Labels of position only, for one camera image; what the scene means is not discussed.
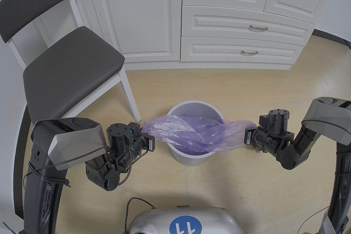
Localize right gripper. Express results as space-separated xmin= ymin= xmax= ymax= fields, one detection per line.
xmin=245 ymin=128 xmax=268 ymax=147

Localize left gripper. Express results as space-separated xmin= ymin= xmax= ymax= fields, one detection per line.
xmin=128 ymin=133 xmax=156 ymax=158

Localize purple plastic bag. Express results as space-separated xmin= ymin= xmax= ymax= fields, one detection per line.
xmin=142 ymin=114 xmax=258 ymax=157

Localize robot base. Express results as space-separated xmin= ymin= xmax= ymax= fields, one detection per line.
xmin=129 ymin=207 xmax=246 ymax=234

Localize white trash bin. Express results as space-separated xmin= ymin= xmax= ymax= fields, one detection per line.
xmin=166 ymin=100 xmax=224 ymax=165

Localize white chair dark grey cushions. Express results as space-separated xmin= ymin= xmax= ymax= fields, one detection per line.
xmin=0 ymin=0 xmax=142 ymax=126

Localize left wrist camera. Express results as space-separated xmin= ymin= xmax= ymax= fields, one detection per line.
xmin=127 ymin=122 xmax=140 ymax=137

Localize black cable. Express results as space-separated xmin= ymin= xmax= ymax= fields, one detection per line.
xmin=125 ymin=197 xmax=157 ymax=233
xmin=118 ymin=145 xmax=147 ymax=187

